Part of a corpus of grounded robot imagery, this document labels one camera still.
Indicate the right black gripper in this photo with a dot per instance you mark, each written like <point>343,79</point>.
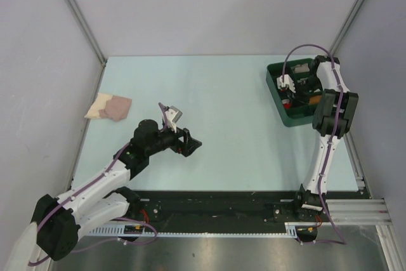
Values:
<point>295,98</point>

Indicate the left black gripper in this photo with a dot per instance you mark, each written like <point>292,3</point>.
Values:
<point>190,143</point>

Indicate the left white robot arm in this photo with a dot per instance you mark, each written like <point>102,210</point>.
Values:
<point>63,220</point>

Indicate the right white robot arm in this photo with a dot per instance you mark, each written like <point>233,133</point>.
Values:
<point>331,121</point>

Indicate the beige and mauve underwear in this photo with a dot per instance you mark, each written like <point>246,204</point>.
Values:
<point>106,106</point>

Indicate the green compartment tray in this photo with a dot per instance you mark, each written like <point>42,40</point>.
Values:
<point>295,108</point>

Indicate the brown rolled cloth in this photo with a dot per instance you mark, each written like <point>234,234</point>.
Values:
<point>314,100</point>

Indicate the grey rolled cloth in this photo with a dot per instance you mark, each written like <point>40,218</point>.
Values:
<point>298,69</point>

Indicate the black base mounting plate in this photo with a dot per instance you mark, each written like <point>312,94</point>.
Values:
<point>221,212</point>

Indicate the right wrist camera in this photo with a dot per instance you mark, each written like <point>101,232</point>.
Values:
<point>285,82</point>

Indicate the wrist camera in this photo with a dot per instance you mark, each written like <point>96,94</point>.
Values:
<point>285,82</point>
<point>171,115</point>

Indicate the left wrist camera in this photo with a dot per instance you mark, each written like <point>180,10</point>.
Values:
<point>171,115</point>

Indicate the white slotted cable duct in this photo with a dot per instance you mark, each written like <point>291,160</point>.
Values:
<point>125,229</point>

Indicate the aluminium frame rail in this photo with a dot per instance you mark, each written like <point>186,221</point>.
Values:
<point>372,212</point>

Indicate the right aluminium corner post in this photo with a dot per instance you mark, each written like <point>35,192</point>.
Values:
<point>346,26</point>

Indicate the aluminium corner post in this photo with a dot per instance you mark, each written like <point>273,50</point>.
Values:
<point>83,24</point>
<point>346,26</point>

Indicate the left aluminium corner post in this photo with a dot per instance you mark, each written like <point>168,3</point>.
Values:
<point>83,24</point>

